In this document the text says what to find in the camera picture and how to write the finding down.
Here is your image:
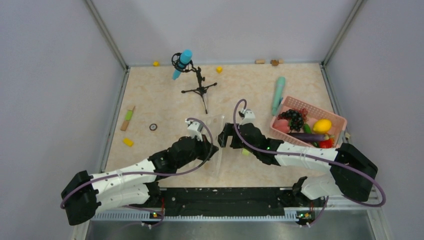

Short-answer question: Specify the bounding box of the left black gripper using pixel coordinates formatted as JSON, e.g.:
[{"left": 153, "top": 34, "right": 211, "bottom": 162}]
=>
[{"left": 177, "top": 133, "right": 219, "bottom": 169}]

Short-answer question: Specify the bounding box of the clear zip top bag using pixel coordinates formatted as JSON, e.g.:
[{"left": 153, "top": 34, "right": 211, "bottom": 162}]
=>
[{"left": 202, "top": 114, "right": 225, "bottom": 178}]

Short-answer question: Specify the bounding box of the black grape bunch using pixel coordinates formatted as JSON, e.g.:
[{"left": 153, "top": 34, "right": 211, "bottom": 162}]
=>
[{"left": 278, "top": 109, "right": 305, "bottom": 132}]

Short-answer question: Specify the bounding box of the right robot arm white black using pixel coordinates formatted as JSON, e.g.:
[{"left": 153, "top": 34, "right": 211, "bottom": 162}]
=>
[{"left": 218, "top": 123, "right": 381, "bottom": 207}]

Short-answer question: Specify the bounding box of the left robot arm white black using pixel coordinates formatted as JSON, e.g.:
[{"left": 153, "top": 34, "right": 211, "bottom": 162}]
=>
[{"left": 60, "top": 135, "right": 219, "bottom": 226}]

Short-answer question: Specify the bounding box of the lime green toy brick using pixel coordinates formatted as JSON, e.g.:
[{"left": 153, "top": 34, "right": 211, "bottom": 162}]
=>
[{"left": 241, "top": 148, "right": 250, "bottom": 156}]

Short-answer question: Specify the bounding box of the poker chip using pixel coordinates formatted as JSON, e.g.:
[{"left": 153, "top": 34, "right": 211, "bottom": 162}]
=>
[{"left": 149, "top": 123, "right": 158, "bottom": 131}]

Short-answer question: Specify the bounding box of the yellow block near left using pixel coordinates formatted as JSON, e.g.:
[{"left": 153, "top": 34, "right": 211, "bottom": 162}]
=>
[{"left": 122, "top": 138, "right": 134, "bottom": 147}]

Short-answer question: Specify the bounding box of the pink plastic basket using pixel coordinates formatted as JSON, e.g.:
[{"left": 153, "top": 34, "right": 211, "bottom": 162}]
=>
[{"left": 269, "top": 96, "right": 347, "bottom": 148}]

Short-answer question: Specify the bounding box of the green and wood block stick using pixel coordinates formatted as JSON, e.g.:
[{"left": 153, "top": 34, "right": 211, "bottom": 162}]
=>
[{"left": 120, "top": 105, "right": 136, "bottom": 132}]

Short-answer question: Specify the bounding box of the teal cylinder tube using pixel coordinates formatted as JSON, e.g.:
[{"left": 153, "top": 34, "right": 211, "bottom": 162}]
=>
[{"left": 271, "top": 76, "right": 286, "bottom": 116}]

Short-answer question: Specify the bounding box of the red grape bunch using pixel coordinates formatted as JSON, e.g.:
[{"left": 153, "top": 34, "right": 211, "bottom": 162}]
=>
[{"left": 299, "top": 108, "right": 308, "bottom": 118}]

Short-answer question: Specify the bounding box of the purple eggplant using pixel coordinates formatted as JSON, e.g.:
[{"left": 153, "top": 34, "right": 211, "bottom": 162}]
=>
[{"left": 288, "top": 132, "right": 334, "bottom": 143}]

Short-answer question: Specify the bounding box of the green cucumber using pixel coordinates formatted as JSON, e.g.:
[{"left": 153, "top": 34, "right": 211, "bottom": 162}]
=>
[{"left": 302, "top": 123, "right": 312, "bottom": 134}]

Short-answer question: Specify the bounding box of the brown wooden piece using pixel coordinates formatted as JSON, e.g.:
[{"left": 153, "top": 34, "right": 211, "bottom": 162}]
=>
[{"left": 270, "top": 59, "right": 284, "bottom": 67}]

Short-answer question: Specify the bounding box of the blue microphone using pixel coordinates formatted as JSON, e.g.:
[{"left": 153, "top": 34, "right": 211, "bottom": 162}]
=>
[{"left": 171, "top": 49, "right": 193, "bottom": 80}]

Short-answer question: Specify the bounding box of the black microphone tripod stand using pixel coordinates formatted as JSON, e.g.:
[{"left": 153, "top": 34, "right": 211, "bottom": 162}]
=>
[{"left": 181, "top": 60, "right": 218, "bottom": 114}]

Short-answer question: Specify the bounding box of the yellow lemon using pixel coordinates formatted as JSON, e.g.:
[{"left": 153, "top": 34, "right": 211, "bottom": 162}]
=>
[{"left": 312, "top": 118, "right": 333, "bottom": 134}]

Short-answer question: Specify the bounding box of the red pepper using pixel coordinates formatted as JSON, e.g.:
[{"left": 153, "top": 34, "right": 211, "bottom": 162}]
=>
[{"left": 318, "top": 138, "right": 334, "bottom": 149}]

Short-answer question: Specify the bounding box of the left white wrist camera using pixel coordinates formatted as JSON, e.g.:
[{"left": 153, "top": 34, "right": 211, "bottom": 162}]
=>
[{"left": 185, "top": 119, "right": 203, "bottom": 142}]

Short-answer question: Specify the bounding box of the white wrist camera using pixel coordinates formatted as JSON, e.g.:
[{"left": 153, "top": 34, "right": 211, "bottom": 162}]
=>
[
  {"left": 185, "top": 119, "right": 203, "bottom": 142},
  {"left": 238, "top": 109, "right": 256, "bottom": 125}
]

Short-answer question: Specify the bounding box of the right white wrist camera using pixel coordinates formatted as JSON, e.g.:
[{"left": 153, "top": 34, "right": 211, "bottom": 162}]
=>
[{"left": 238, "top": 109, "right": 256, "bottom": 125}]

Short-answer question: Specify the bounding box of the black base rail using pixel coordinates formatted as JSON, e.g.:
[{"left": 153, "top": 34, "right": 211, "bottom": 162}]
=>
[{"left": 161, "top": 187, "right": 300, "bottom": 217}]

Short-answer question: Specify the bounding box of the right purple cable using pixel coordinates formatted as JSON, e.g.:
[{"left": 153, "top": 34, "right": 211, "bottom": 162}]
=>
[{"left": 232, "top": 98, "right": 387, "bottom": 208}]

